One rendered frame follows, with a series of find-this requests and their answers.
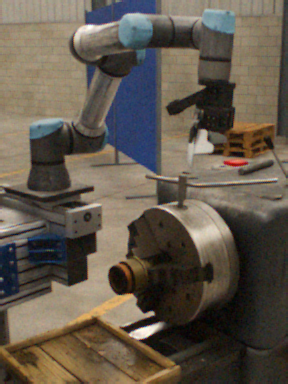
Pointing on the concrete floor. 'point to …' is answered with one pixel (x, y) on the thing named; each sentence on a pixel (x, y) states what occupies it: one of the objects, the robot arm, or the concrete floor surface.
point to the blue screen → (133, 97)
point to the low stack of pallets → (245, 139)
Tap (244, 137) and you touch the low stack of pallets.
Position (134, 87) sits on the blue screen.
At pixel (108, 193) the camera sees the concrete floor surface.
